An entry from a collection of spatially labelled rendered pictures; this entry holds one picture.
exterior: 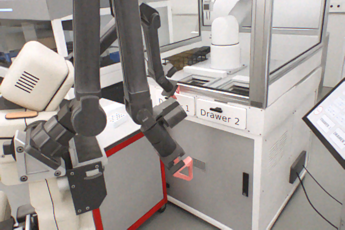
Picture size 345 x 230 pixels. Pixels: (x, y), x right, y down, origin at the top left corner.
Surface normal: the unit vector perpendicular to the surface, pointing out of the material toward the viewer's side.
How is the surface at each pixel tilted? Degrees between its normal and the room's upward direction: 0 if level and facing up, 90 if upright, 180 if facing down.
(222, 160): 90
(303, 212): 0
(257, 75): 90
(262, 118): 90
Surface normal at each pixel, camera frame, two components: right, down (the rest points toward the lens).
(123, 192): 0.76, 0.18
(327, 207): -0.07, -0.93
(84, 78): 0.35, 0.22
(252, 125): -0.65, 0.32
